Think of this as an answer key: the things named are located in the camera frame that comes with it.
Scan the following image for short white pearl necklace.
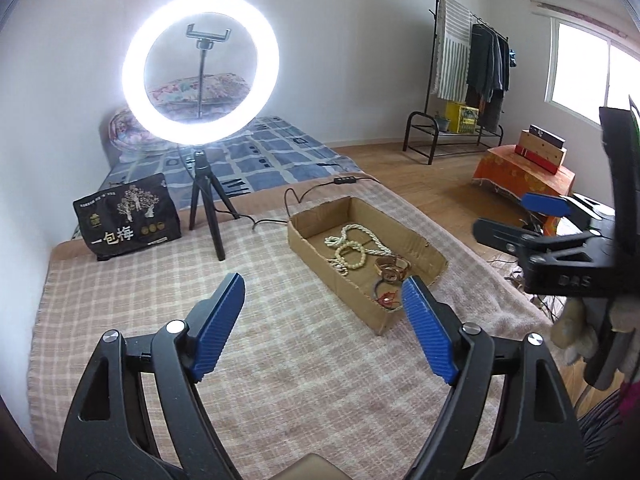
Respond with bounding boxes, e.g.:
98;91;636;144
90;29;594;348
324;234;351;277

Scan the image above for yellow crate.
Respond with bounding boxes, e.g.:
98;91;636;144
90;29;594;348
445;101;480;135

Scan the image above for cardboard box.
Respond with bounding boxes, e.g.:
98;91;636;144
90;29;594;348
286;196;448;337

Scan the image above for striped black grey clothing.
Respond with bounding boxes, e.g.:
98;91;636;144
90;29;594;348
575;395;640;480

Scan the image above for long twisted pearl necklace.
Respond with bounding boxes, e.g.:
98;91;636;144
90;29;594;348
340;224;396;260

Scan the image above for beige plaid blanket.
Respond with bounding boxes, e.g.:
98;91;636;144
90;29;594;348
30;172;553;480

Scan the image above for window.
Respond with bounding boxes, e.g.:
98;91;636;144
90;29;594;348
545;17;640;121

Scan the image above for dark flat box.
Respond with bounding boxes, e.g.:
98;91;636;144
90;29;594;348
530;124;567;147

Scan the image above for orange table cloth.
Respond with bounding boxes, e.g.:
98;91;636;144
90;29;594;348
472;144;576;201

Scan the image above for black snack bag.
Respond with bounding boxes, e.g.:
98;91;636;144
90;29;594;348
72;172;182;262

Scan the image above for black tripod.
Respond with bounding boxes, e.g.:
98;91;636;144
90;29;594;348
189;147;241;261

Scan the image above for dark thin bangle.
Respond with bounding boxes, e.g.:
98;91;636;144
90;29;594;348
374;280;403;306

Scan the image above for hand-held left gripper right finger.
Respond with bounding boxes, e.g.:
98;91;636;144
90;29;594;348
401;275;587;480

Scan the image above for black phone holder gooseneck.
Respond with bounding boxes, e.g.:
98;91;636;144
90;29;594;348
186;24;231;122

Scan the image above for brown strap wristwatch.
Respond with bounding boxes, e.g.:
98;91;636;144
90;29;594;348
374;255;412;282

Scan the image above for floral pillow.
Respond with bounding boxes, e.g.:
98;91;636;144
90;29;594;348
107;74;251;153

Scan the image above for pink curtain rail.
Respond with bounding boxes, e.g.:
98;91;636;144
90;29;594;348
530;0;628;38

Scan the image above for dark hanging garments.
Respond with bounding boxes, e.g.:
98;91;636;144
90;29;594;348
465;22;512;131

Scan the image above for cream bead bracelet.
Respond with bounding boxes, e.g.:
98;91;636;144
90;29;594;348
335;242;368;271

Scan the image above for person's right hand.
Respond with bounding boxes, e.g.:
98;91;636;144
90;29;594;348
550;296;640;367

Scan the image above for white ring light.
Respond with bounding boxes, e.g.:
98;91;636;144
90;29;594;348
121;0;281;146

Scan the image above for black light cable with switch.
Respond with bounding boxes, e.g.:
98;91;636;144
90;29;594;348
235;176;358;231

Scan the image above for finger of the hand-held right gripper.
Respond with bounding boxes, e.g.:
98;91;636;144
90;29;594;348
472;217;613;267
520;192;616;226

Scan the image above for striped hanging towel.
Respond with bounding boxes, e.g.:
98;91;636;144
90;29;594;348
431;0;472;101

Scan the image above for tan box red stripe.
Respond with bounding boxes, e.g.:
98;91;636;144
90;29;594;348
517;130;568;175

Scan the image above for black metal clothes rack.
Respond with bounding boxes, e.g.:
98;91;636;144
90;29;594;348
402;0;511;166

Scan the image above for blue patterned mattress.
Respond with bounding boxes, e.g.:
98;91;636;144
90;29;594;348
75;116;368;241

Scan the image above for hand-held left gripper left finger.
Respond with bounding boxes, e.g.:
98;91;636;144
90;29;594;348
56;272;247;480

